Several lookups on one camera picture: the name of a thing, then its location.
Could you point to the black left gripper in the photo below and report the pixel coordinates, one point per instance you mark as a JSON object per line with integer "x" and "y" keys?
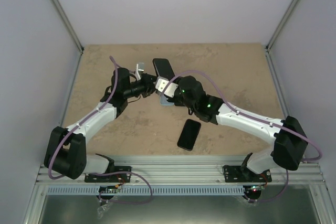
{"x": 148, "y": 80}

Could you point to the light blue phone case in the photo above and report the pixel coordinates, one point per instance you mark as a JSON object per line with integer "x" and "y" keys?
{"x": 165, "y": 101}

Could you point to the phone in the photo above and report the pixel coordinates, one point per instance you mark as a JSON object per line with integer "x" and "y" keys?
{"x": 189, "y": 135}
{"x": 163, "y": 68}

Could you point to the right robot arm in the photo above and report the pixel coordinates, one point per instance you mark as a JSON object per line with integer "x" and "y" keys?
{"x": 285, "y": 137}

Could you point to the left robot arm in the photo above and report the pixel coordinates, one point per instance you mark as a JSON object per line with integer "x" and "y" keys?
{"x": 67, "y": 148}

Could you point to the left circuit board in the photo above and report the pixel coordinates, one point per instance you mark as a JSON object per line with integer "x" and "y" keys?
{"x": 111, "y": 189}

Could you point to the circuit board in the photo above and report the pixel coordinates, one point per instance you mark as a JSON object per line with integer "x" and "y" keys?
{"x": 111, "y": 189}
{"x": 254, "y": 188}

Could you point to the right circuit board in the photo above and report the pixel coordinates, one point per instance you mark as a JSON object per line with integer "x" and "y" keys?
{"x": 254, "y": 188}

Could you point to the clear plastic bag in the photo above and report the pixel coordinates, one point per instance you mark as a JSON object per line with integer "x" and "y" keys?
{"x": 103, "y": 208}

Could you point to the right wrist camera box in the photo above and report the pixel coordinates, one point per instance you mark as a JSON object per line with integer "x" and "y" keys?
{"x": 163, "y": 87}

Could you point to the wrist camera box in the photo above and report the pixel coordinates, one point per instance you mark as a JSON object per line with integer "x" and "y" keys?
{"x": 163, "y": 87}
{"x": 139, "y": 71}

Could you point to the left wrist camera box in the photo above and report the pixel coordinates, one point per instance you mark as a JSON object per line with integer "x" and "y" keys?
{"x": 139, "y": 71}

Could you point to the aluminium rail beam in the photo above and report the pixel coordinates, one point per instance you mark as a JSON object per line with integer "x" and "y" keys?
{"x": 192, "y": 170}

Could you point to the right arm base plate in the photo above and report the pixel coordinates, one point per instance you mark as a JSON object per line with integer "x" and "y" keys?
{"x": 236, "y": 174}

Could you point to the slotted cable duct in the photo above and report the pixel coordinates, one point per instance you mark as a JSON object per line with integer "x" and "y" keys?
{"x": 140, "y": 190}

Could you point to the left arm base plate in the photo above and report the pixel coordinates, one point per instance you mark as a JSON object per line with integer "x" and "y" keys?
{"x": 119, "y": 176}

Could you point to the left frame post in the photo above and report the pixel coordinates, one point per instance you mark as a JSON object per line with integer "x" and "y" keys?
{"x": 66, "y": 22}

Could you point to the frame post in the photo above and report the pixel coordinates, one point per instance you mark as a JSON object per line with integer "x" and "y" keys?
{"x": 66, "y": 22}
{"x": 288, "y": 13}

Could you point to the right frame post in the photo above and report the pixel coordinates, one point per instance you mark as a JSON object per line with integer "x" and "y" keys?
{"x": 288, "y": 13}

